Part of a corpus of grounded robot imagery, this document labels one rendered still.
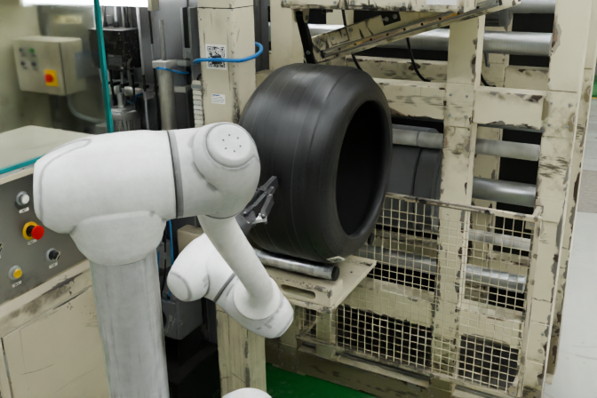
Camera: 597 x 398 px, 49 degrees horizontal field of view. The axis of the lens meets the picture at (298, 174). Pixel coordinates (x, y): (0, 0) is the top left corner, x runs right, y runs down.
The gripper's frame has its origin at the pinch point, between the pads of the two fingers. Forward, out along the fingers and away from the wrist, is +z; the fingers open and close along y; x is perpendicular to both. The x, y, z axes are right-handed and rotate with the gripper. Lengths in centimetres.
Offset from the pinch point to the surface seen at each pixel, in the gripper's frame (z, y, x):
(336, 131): 18.0, -12.5, -8.8
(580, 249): 239, -61, 192
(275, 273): 8.4, 9.6, 39.1
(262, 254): 10.1, 14.4, 34.1
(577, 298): 172, -67, 174
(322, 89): 25.1, -6.1, -17.2
